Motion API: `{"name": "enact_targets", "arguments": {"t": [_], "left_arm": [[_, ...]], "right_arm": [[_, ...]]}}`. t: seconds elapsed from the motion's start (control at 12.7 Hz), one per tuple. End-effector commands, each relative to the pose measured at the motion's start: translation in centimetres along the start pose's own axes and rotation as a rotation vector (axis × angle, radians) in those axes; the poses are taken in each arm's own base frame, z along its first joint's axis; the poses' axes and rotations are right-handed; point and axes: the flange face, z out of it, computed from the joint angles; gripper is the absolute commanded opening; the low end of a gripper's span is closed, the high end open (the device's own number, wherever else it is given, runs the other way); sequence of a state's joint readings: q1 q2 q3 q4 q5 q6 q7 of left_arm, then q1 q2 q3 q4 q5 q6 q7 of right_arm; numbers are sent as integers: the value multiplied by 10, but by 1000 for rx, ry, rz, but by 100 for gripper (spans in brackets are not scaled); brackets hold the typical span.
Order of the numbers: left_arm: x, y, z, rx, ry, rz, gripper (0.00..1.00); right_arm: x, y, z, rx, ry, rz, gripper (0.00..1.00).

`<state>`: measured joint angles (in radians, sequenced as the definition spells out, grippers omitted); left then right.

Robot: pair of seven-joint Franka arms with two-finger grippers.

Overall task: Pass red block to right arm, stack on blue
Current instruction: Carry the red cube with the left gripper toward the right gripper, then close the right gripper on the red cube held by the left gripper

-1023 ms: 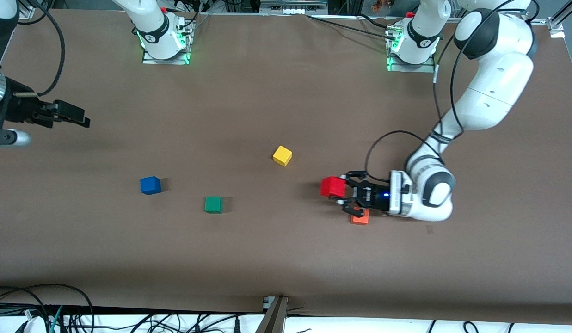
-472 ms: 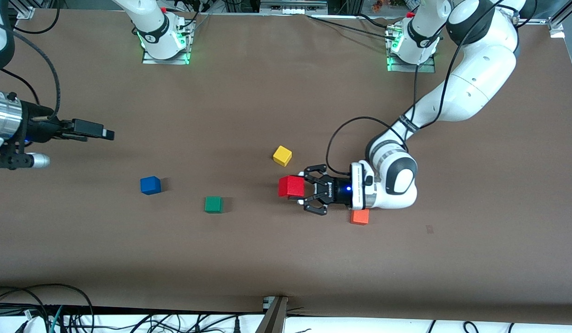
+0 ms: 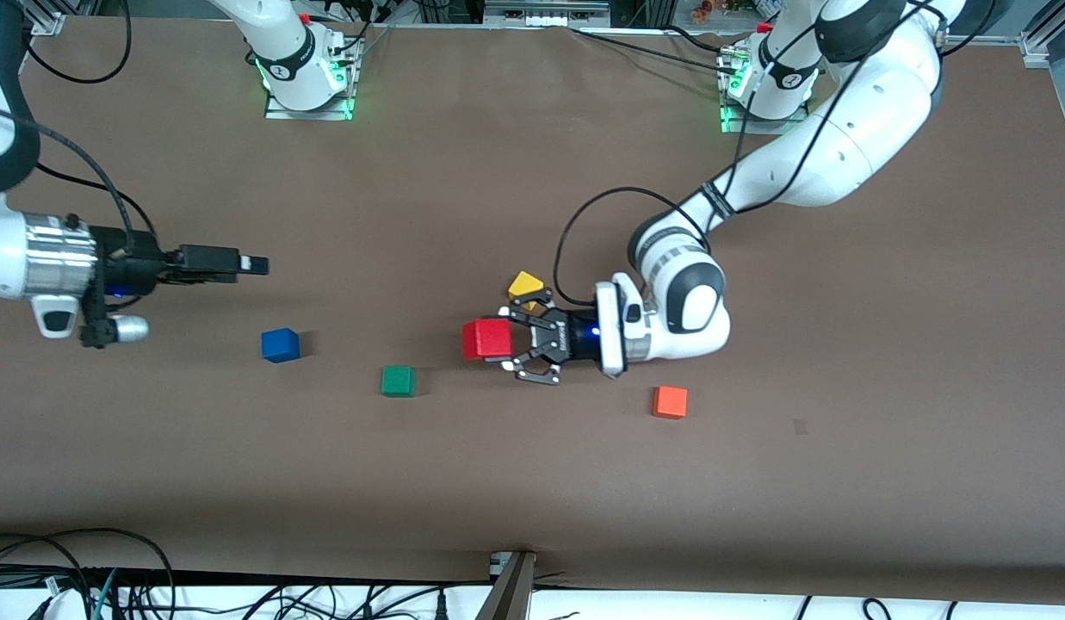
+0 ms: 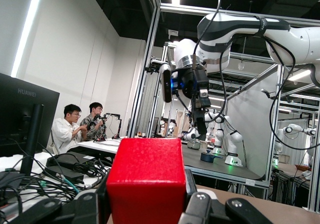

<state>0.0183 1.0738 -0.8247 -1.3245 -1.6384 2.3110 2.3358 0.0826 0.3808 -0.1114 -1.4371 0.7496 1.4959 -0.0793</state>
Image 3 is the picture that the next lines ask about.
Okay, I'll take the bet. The red wooden cube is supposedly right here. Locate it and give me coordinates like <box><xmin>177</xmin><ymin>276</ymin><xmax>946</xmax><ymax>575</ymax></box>
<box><xmin>461</xmin><ymin>319</ymin><xmax>514</xmax><ymax>361</ymax></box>

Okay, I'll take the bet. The yellow wooden cube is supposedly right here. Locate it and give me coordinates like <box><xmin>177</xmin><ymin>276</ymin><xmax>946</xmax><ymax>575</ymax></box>
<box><xmin>508</xmin><ymin>270</ymin><xmax>546</xmax><ymax>313</ymax></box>

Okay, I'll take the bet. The blue wooden cube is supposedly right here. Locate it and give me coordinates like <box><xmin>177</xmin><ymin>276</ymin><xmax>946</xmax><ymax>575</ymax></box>
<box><xmin>261</xmin><ymin>327</ymin><xmax>301</xmax><ymax>364</ymax></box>

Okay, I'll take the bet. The brown table cover sheet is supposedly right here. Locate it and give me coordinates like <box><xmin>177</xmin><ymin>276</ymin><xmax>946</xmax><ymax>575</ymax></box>
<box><xmin>0</xmin><ymin>15</ymin><xmax>1065</xmax><ymax>604</ymax></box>

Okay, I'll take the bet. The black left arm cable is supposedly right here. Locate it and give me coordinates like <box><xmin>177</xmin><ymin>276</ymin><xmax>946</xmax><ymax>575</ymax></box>
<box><xmin>554</xmin><ymin>0</ymin><xmax>950</xmax><ymax>313</ymax></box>

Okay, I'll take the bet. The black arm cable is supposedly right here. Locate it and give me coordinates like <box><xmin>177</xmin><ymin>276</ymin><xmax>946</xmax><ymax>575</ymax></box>
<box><xmin>554</xmin><ymin>0</ymin><xmax>950</xmax><ymax>313</ymax></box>
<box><xmin>0</xmin><ymin>0</ymin><xmax>160</xmax><ymax>259</ymax></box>

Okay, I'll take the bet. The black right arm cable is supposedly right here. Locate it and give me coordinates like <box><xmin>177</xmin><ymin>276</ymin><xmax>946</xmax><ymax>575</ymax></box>
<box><xmin>0</xmin><ymin>0</ymin><xmax>160</xmax><ymax>259</ymax></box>

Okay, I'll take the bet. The aluminium camera stand bar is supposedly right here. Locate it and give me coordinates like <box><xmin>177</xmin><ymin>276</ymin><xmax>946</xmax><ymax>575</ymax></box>
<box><xmin>476</xmin><ymin>551</ymin><xmax>537</xmax><ymax>620</ymax></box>

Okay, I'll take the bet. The thin grey base cable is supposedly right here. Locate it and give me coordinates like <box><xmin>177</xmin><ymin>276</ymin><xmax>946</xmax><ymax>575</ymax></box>
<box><xmin>350</xmin><ymin>24</ymin><xmax>397</xmax><ymax>87</ymax></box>

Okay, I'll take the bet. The aluminium table frame profile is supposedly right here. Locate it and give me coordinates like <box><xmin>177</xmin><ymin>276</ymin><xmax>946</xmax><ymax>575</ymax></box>
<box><xmin>945</xmin><ymin>0</ymin><xmax>1065</xmax><ymax>71</ymax></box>
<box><xmin>20</xmin><ymin>0</ymin><xmax>70</xmax><ymax>37</ymax></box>

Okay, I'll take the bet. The black base cable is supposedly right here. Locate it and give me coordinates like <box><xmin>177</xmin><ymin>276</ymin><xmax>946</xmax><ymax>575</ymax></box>
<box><xmin>666</xmin><ymin>24</ymin><xmax>733</xmax><ymax>56</ymax></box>
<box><xmin>575</xmin><ymin>29</ymin><xmax>735</xmax><ymax>75</ymax></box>

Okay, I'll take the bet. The black looping cable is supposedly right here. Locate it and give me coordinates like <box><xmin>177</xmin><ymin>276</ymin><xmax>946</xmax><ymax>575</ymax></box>
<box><xmin>0</xmin><ymin>527</ymin><xmax>176</xmax><ymax>620</ymax></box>

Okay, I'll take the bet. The grey metal rail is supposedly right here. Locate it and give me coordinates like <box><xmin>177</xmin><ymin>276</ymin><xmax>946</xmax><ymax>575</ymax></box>
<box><xmin>485</xmin><ymin>0</ymin><xmax>610</xmax><ymax>25</ymax></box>

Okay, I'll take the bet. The teal cable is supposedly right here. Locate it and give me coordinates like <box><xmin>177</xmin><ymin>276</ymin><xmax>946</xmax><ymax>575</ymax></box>
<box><xmin>89</xmin><ymin>568</ymin><xmax>120</xmax><ymax>620</ymax></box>

